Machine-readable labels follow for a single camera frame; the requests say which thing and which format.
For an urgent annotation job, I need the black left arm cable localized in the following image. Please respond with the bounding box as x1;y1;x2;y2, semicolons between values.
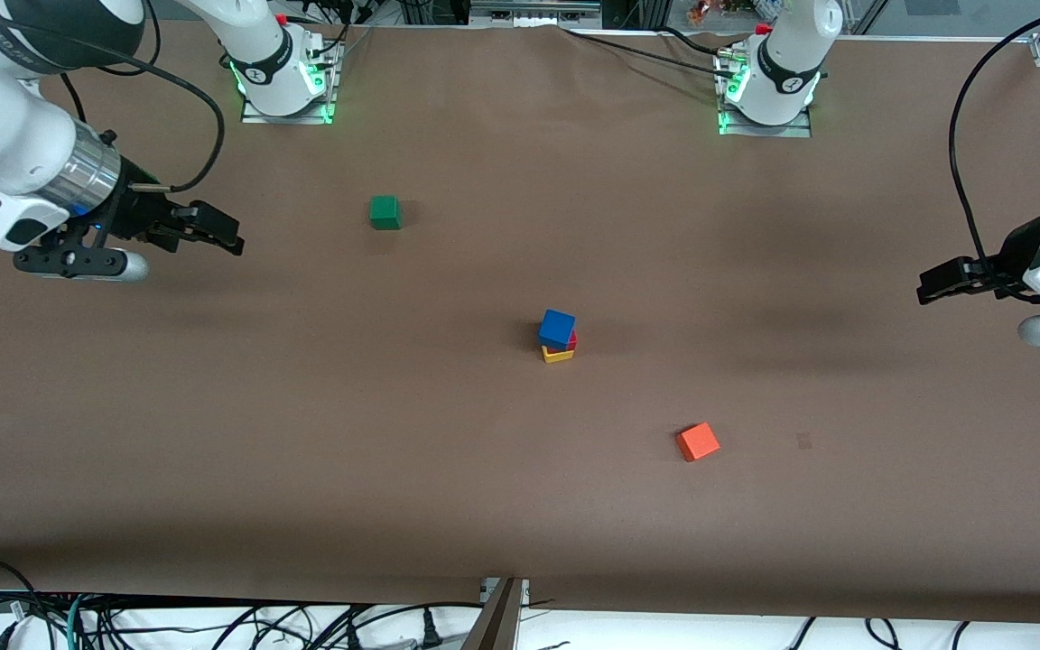
948;4;1040;283

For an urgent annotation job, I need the black power plug cable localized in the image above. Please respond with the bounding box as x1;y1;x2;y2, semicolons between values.
339;603;447;650

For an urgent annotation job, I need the aluminium rail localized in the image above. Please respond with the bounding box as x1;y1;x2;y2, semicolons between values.
469;0;604;28

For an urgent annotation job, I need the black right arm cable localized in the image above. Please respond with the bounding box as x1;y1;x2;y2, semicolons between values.
58;18;227;196

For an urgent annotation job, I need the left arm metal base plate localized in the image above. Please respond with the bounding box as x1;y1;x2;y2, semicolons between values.
715;50;815;139

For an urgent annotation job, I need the blue block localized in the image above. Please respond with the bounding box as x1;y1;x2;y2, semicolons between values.
538;309;577;351

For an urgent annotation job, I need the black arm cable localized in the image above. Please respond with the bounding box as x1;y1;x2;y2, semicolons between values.
58;18;227;196
948;4;1040;283

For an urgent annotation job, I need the orange block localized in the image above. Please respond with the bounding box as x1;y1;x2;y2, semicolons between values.
675;422;721;463

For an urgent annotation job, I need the brown table cover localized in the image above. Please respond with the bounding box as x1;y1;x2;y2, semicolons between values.
0;16;1040;626

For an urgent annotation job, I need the aluminium frame post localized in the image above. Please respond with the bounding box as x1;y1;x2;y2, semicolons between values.
460;578;532;650

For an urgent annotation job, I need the long black table cable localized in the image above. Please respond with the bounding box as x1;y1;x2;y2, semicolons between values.
559;25;738;80

